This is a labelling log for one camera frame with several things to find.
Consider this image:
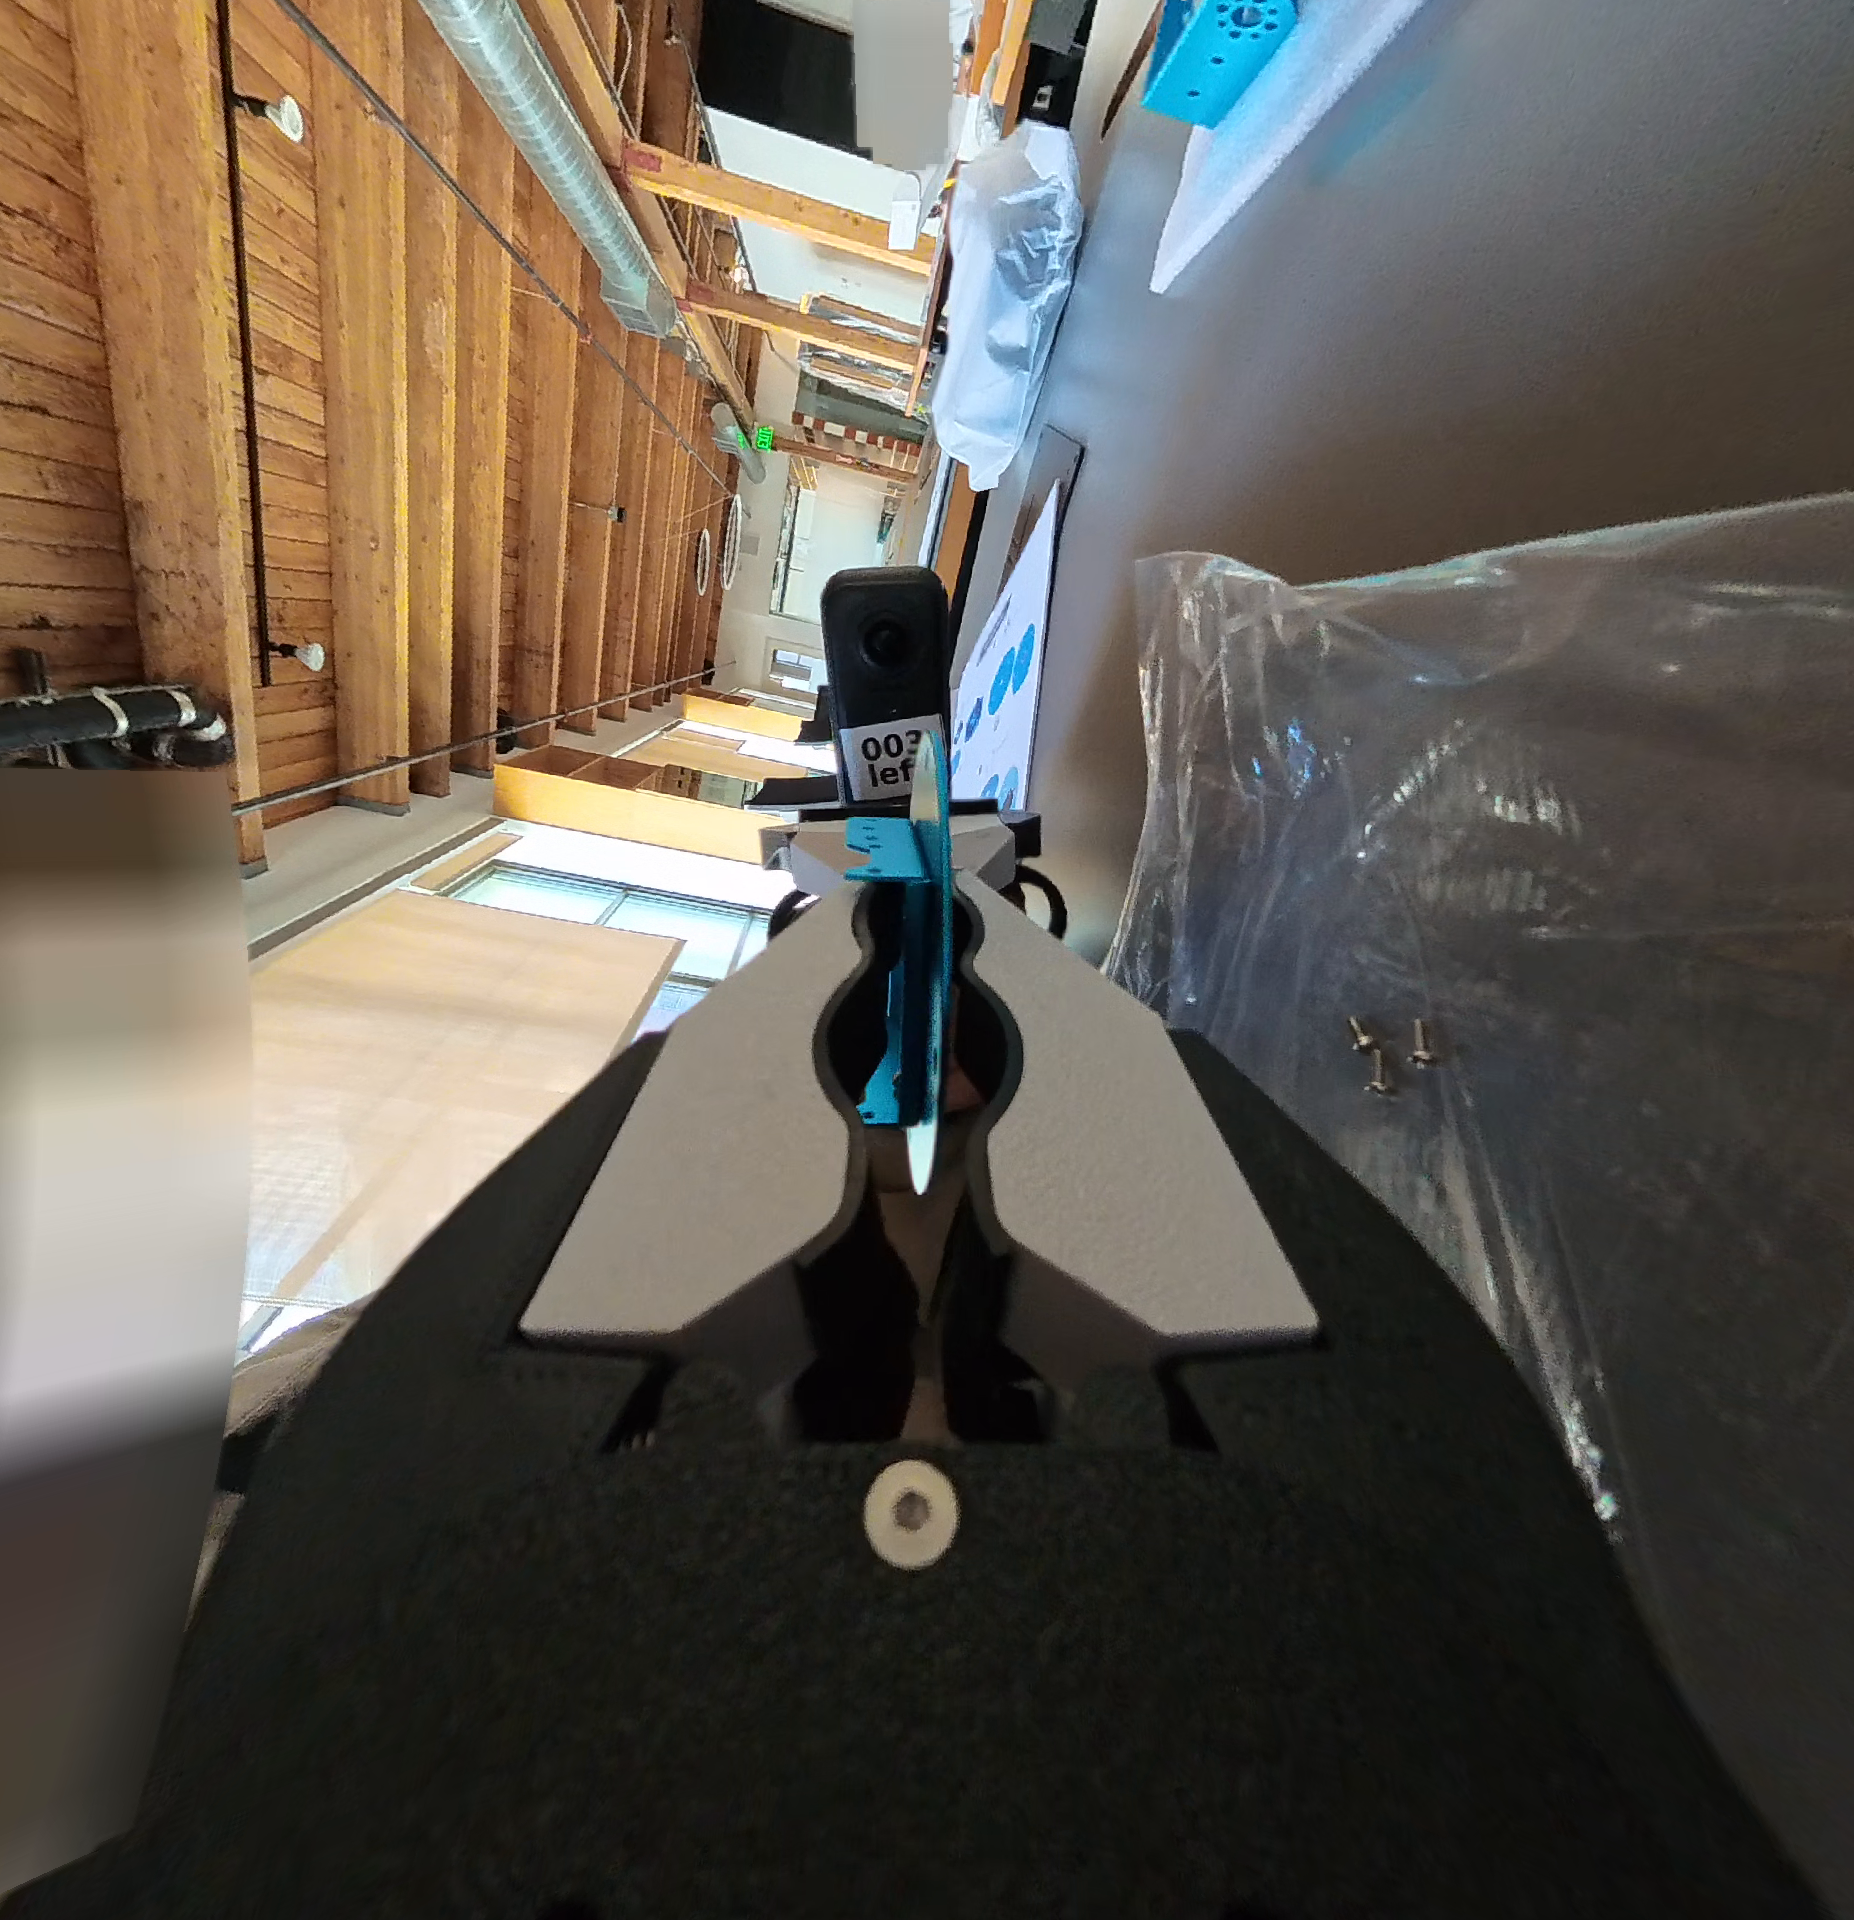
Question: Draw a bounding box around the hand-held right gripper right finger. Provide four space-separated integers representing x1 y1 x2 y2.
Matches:
941 869 1322 1389

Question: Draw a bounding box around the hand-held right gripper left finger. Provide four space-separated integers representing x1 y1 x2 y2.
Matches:
517 875 888 1389

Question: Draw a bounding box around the blue perforated mounting bracket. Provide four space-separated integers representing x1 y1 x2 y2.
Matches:
844 816 941 1128

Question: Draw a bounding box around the white instruction sheet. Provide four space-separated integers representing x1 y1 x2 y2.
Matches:
947 480 1072 819

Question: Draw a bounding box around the large glass window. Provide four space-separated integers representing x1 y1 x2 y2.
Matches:
453 862 779 996

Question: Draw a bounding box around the white plastic bag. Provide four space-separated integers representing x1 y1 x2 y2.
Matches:
926 119 1086 490

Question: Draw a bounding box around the clear plastic bag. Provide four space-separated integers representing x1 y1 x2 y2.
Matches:
1097 486 1854 1920

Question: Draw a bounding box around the white foam sheet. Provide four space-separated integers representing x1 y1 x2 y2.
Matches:
1148 0 1469 294

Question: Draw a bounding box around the black insulated pipe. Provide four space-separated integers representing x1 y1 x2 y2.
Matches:
0 682 236 769

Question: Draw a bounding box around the silver ventilation duct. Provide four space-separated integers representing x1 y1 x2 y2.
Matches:
415 0 682 339

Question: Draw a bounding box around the blue round-end metal bracket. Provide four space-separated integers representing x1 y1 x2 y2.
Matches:
1139 0 1304 121

